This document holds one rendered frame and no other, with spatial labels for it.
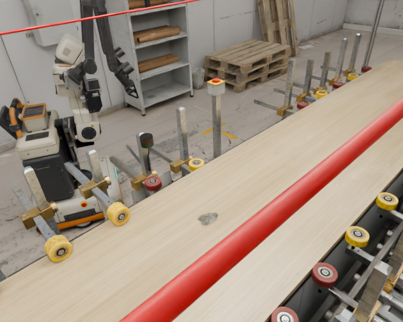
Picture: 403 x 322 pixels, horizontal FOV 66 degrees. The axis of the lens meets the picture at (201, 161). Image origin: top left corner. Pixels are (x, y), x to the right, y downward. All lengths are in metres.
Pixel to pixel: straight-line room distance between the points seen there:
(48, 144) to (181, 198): 1.20
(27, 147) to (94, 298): 1.42
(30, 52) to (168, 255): 3.20
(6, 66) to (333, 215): 3.47
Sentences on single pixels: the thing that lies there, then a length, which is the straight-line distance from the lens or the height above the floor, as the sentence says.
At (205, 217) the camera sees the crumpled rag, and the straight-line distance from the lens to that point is 1.30.
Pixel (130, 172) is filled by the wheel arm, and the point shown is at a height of 0.86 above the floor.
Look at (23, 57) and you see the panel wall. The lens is 4.00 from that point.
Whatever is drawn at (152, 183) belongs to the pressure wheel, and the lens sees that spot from 1.52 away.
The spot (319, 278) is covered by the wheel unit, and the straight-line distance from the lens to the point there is 1.16.
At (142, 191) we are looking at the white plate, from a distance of 1.71.
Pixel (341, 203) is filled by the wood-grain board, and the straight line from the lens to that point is 1.47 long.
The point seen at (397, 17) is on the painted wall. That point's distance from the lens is 8.85.
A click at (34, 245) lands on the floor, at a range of 2.78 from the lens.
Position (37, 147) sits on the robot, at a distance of 2.35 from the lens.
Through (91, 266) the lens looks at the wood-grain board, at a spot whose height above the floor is 0.90.
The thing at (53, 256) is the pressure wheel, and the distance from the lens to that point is 1.27.
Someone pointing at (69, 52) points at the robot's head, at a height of 1.31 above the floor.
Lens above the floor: 1.82
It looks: 34 degrees down
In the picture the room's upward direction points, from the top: 3 degrees counter-clockwise
